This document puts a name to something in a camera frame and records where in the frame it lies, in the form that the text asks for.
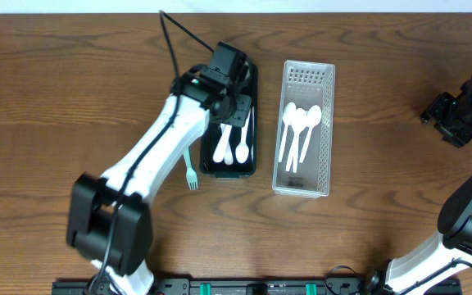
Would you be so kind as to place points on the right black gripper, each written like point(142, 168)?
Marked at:
point(437, 111)

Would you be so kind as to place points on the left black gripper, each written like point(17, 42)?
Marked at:
point(240, 113)

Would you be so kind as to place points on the white spoon wide handle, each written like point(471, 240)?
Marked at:
point(242, 150)

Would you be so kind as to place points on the white plastic fork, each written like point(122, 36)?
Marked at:
point(220, 149)
point(228, 156)

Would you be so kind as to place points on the white plastic spoon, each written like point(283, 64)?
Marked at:
point(289, 109)
point(299, 115)
point(291, 165)
point(313, 118)

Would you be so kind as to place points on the mint green plastic fork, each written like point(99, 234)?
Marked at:
point(191, 175)

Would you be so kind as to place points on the clear plastic basket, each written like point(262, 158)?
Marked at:
point(307, 84)

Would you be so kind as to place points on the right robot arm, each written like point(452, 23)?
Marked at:
point(449, 250)

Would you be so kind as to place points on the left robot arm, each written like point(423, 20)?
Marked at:
point(110, 221)

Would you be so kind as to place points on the black plastic basket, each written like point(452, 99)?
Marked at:
point(213, 133)

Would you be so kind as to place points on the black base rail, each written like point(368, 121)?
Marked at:
point(343, 286)

